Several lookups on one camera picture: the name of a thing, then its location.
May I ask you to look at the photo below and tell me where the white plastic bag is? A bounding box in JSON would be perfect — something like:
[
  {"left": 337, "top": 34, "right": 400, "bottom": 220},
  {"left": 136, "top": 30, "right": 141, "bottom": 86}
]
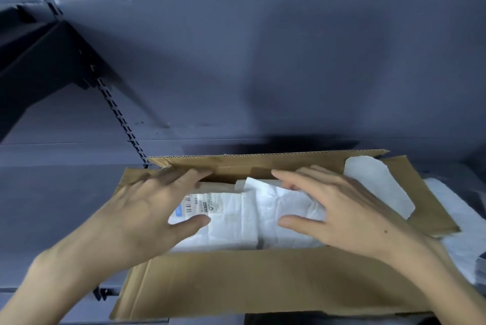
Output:
[{"left": 423, "top": 178, "right": 486, "bottom": 286}]

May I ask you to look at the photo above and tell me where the black slotted shelf rail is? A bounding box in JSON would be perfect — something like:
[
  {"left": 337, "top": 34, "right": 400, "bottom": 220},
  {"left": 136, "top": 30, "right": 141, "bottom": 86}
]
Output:
[{"left": 19, "top": 0, "right": 151, "bottom": 169}]

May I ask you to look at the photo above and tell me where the black shelf bracket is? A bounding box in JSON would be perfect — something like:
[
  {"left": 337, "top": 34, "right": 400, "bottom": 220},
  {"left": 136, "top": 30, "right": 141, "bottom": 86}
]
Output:
[{"left": 0, "top": 6, "right": 170, "bottom": 144}]

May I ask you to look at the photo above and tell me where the person's left forearm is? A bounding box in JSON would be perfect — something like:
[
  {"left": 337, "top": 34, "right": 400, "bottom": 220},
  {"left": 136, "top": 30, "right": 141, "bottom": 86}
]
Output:
[{"left": 0, "top": 251, "right": 101, "bottom": 325}]

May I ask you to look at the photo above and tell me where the white packet with barcode label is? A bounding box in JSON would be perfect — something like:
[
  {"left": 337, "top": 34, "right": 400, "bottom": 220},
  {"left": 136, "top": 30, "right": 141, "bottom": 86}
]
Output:
[{"left": 168, "top": 191, "right": 262, "bottom": 253}]

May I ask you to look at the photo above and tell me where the person's left hand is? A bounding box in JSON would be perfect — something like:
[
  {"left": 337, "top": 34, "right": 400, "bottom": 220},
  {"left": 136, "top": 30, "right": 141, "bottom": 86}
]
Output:
[{"left": 36, "top": 167, "right": 214, "bottom": 289}]

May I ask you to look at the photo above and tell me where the person's right hand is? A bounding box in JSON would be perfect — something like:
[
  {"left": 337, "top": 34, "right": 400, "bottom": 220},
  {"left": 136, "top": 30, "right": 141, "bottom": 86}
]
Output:
[{"left": 271, "top": 164, "right": 443, "bottom": 265}]

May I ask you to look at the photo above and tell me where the plain white packet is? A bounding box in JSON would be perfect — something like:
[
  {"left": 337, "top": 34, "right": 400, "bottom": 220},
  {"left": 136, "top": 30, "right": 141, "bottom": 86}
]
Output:
[{"left": 235, "top": 177, "right": 329, "bottom": 250}]

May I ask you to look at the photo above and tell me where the person's right forearm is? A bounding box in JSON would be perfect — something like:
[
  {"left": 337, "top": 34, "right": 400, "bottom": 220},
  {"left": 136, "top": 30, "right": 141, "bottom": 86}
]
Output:
[{"left": 387, "top": 237, "right": 486, "bottom": 325}]

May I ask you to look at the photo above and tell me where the white paper sheet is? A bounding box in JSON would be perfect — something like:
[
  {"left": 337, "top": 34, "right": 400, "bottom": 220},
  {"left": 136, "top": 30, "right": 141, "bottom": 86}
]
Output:
[{"left": 343, "top": 156, "right": 416, "bottom": 221}]

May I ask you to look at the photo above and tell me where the brown cardboard box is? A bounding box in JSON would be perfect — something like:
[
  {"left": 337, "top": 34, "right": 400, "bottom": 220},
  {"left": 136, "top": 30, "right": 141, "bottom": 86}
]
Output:
[{"left": 109, "top": 149, "right": 462, "bottom": 321}]

